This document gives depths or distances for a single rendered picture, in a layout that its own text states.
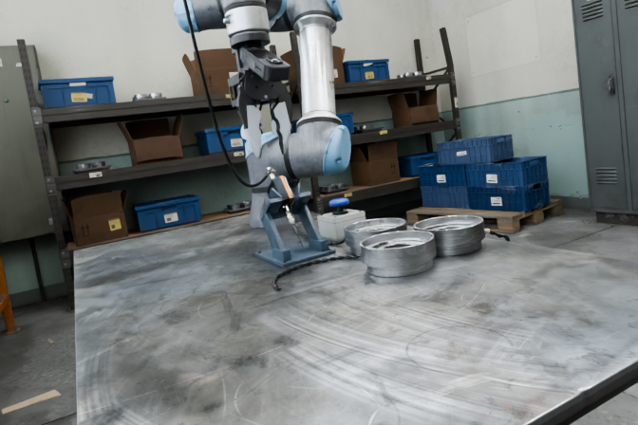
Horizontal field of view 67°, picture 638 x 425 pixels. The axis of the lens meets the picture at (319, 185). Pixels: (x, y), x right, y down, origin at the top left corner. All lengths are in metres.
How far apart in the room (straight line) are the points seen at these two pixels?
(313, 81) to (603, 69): 3.31
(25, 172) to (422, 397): 4.13
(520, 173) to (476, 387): 3.98
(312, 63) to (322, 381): 0.94
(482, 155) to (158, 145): 2.80
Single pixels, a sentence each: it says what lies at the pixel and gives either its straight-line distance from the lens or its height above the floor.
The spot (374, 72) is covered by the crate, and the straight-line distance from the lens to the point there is 5.06.
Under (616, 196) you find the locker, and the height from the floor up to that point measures 0.23.
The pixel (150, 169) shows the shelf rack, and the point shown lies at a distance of 4.04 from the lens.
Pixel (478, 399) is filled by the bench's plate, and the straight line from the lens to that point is 0.38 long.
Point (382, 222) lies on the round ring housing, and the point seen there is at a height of 0.83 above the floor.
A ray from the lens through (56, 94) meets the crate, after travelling 4.14.
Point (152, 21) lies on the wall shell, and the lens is 4.86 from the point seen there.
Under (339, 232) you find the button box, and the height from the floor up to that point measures 0.82.
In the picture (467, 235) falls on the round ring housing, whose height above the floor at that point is 0.83.
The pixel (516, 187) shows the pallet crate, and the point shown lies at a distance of 4.38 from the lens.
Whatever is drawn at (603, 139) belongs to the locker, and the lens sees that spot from 4.34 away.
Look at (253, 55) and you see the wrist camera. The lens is 0.82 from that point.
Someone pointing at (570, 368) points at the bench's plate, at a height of 0.80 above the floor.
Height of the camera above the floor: 0.99
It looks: 5 degrees down
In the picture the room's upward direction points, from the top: 8 degrees counter-clockwise
